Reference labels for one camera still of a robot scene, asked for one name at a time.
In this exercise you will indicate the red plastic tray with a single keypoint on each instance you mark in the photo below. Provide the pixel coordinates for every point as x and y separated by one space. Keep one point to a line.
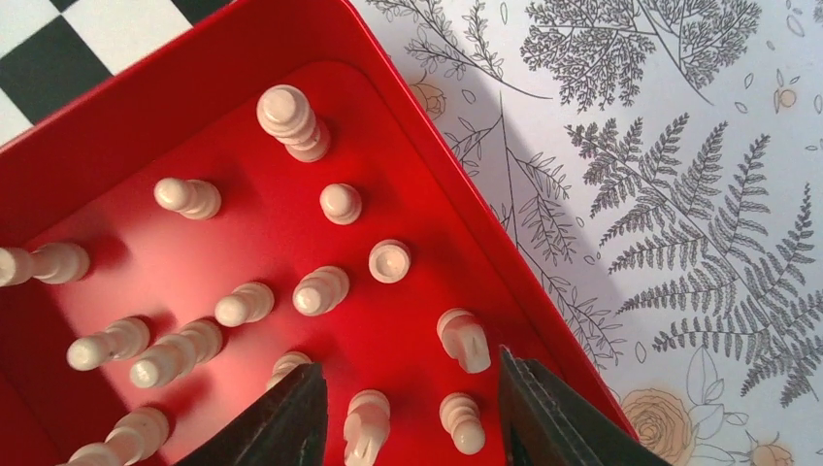
86 176

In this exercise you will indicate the black white chessboard mat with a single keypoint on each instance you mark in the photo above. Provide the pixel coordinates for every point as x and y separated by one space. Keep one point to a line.
52 52

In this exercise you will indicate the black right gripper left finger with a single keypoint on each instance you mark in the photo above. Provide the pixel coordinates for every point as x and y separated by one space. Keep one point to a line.
287 425

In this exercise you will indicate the floral patterned tablecloth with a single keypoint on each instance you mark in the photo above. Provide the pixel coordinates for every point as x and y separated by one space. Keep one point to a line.
658 165

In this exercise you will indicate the white chess knight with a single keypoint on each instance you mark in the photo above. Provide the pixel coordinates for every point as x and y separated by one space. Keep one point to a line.
366 427
464 340

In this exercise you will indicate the white chess piece tall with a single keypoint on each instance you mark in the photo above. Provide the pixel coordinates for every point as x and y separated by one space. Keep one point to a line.
285 113

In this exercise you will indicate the white chess rook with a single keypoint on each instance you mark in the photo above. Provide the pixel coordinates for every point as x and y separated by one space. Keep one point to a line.
389 261

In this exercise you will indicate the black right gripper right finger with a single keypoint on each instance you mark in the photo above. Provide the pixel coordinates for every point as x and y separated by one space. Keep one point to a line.
545 422

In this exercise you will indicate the white chess pawn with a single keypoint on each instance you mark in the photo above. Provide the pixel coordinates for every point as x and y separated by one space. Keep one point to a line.
341 203
193 199

